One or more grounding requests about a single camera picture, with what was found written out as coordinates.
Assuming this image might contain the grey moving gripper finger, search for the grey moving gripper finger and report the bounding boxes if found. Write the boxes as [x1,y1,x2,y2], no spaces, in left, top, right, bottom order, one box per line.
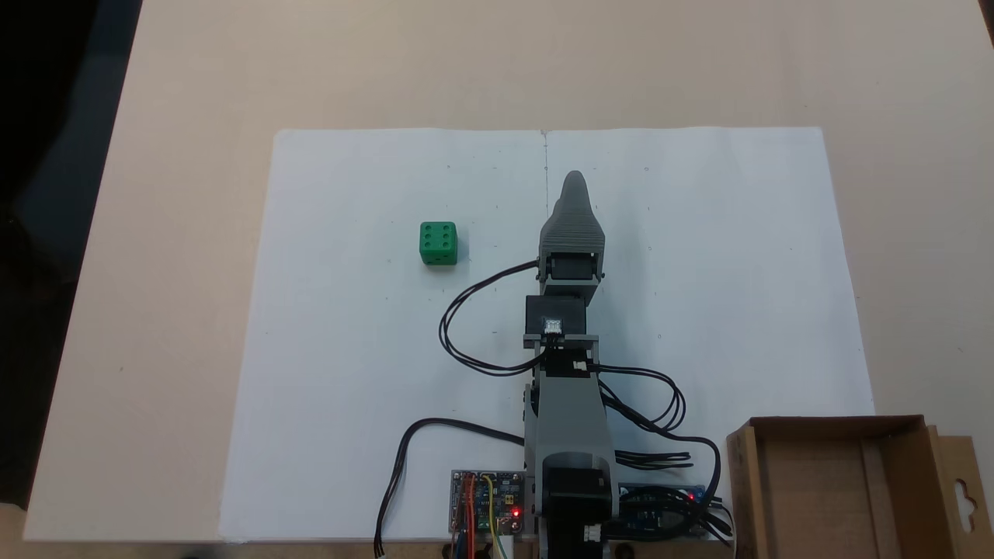
[539,170,607,256]

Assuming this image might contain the green dice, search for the green dice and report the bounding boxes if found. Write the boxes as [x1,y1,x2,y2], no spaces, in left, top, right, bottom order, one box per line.
[419,221,459,267]

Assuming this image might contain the white paper sheet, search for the white paper sheet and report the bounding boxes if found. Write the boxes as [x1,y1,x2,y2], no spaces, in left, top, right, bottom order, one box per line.
[219,128,548,543]
[543,126,878,541]

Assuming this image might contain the blue circuit board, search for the blue circuit board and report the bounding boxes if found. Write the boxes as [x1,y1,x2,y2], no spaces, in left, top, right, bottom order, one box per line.
[617,483,712,541]

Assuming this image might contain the brown cardboard box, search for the brown cardboard box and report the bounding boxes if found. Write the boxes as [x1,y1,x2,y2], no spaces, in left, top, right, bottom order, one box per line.
[725,415,984,559]

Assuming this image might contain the black gripper motor cable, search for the black gripper motor cable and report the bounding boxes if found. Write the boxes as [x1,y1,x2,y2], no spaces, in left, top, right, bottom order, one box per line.
[438,261,546,378]

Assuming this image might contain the black wrist motor cable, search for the black wrist motor cable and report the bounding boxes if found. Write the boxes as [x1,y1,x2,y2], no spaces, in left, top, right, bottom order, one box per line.
[589,363,689,436]

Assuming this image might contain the circuit board with coloured wires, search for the circuit board with coloured wires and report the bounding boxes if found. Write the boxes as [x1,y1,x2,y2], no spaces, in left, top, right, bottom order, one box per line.
[449,469,537,538]

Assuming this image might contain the black elbow motor cable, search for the black elbow motor cable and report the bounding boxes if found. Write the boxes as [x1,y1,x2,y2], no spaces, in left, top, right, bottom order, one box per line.
[612,433,735,544]

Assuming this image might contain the yellow wire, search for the yellow wire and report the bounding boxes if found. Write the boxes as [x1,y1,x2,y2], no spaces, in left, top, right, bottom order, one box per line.
[481,474,511,559]

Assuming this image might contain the black power cable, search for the black power cable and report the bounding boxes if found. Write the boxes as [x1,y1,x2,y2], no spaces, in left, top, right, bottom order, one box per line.
[374,418,529,559]

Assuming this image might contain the orange wire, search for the orange wire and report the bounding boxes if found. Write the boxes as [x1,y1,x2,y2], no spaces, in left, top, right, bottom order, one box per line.
[460,474,478,559]

